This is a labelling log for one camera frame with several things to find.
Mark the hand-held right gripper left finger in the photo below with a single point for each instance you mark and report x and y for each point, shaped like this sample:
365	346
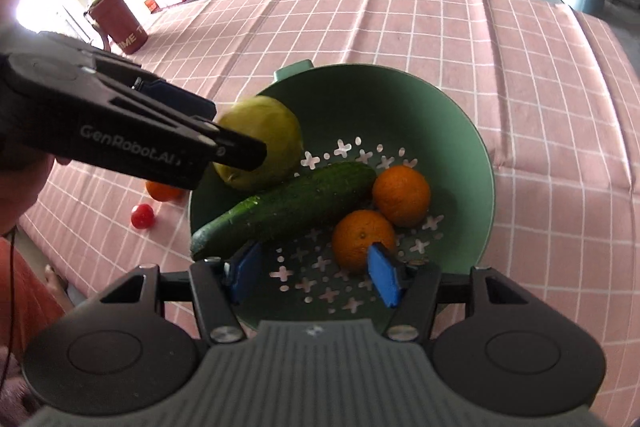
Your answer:
244	276

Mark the person's left forearm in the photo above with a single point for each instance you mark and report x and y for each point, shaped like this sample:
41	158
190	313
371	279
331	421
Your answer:
22	197

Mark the green colander bowl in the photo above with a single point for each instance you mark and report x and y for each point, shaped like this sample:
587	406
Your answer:
385	107

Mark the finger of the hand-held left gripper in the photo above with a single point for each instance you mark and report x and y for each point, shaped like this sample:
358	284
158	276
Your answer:
172	96
235	149

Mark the red-orange tomato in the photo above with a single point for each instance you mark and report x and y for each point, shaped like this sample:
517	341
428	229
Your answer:
163	192

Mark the green cucumber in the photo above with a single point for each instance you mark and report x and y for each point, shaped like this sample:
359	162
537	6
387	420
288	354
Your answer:
300	202

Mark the person's orange clothing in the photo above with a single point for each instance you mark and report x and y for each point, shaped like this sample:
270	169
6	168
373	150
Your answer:
30	292

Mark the small red box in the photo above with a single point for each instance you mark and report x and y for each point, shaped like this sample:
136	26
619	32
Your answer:
151	4

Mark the orange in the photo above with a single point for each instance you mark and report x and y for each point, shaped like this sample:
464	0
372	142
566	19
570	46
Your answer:
402	194
357	234

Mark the red mug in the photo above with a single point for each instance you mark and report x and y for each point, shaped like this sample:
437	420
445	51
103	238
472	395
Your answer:
120	22

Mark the pink checked tablecloth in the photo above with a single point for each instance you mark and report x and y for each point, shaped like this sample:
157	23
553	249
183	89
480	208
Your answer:
400	32

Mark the red cherry tomato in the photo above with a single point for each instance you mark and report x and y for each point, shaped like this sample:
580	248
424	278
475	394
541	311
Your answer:
142	216

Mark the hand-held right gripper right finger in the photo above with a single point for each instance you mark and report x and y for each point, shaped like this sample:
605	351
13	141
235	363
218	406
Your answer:
385	279

